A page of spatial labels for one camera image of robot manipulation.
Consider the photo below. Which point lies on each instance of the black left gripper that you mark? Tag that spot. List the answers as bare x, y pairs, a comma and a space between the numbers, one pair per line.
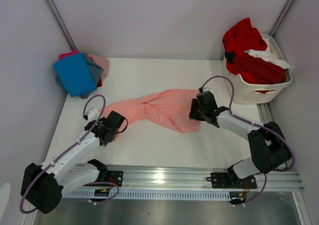
101, 120

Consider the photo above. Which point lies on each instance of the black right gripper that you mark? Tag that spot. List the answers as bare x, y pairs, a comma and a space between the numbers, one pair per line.
193, 114

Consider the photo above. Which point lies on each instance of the salmon pink t shirt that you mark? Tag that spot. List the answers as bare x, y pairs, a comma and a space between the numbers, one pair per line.
169, 109

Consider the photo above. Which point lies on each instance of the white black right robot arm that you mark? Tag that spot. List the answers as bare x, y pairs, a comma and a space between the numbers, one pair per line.
267, 145

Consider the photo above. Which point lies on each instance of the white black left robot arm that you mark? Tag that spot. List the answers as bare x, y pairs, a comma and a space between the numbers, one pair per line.
45, 185

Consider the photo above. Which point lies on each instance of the red folded shirt in stack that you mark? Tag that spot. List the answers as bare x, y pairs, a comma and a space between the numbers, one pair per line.
99, 84

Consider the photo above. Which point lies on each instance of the white laundry basket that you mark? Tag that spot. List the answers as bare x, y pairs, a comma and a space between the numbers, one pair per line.
246, 93

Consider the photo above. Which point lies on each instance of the grey blue folded shirt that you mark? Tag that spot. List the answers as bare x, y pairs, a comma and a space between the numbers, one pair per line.
95, 70

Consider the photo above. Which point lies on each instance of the pale pink folded shirt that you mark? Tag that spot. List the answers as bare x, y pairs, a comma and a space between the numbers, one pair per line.
103, 62

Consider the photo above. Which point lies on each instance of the blue folded t shirt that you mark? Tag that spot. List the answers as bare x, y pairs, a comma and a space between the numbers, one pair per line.
75, 75

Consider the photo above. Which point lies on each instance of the black garment in basket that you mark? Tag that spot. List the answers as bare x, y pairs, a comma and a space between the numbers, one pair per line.
229, 56

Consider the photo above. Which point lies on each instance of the dark red shirt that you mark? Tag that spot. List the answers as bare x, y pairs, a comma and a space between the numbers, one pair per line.
257, 71

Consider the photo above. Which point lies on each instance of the magenta folded shirt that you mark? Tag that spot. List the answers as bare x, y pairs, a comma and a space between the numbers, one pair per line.
64, 55

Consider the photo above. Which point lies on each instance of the bright red shirt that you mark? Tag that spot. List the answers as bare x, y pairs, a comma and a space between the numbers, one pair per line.
243, 36

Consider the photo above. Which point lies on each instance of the white shirt in basket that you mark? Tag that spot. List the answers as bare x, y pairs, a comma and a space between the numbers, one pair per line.
268, 56

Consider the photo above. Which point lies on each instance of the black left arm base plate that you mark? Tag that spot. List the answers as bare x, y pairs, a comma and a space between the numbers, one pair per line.
111, 176

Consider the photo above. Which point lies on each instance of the white slotted cable duct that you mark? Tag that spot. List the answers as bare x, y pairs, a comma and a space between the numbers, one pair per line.
207, 195

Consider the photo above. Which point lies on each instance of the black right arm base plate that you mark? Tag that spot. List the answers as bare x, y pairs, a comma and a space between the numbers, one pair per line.
223, 180

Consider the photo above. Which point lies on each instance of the left aluminium corner post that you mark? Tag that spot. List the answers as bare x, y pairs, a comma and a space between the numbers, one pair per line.
60, 23

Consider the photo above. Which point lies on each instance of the aluminium corner post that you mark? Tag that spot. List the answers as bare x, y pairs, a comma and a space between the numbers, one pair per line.
282, 16
60, 23

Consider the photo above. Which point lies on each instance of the right aluminium corner post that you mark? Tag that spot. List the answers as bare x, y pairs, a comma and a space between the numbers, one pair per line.
282, 16

